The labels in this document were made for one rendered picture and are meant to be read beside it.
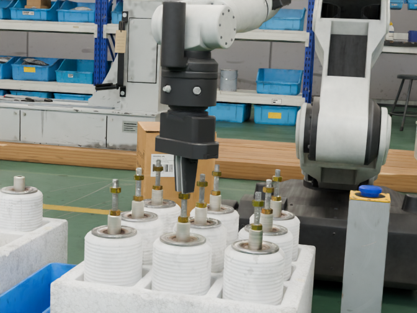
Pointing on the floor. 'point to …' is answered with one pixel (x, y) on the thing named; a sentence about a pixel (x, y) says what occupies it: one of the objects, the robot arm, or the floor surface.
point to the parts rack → (308, 38)
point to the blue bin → (33, 290)
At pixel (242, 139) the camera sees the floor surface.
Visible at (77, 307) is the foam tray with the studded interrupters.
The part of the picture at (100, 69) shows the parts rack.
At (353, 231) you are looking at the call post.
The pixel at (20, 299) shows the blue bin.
